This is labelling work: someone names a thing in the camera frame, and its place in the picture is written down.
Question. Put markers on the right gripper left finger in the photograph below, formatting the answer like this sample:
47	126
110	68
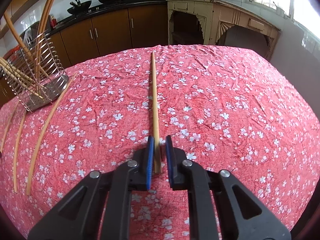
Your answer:
99	205

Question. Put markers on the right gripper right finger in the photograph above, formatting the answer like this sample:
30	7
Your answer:
220	206

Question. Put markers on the wooden chopstick three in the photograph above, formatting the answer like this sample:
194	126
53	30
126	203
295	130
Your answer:
16	151

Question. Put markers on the wooden chopstick two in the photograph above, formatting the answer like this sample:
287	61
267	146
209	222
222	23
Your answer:
155	119

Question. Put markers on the wooden chopstick four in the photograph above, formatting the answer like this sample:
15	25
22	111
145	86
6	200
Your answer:
8	125

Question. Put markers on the wooden chopstick seven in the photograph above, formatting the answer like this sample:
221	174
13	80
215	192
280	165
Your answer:
18	76

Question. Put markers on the wooden chopstick five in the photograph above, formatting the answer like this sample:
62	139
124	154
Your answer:
34	57

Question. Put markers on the lower wooden kitchen cabinets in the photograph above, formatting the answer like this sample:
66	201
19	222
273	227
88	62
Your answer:
111	30

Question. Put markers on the red floral tablecloth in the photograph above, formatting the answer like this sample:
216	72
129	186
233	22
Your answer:
227	108

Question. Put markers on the dark wooden cutting board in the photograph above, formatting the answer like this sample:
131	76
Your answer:
30	34

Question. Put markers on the red sauce bottle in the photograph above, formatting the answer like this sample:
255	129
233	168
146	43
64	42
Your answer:
53	21

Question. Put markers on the cream wooden side table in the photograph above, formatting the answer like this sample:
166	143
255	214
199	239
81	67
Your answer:
217	16

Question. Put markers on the metal cup on windowsill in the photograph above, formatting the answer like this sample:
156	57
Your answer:
279	11

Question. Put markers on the wire utensil holder basket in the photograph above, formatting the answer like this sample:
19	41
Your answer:
50	88

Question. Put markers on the black wok with handle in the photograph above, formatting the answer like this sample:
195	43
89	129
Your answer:
78	8

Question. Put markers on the right window frame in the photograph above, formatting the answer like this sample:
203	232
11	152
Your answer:
302	12

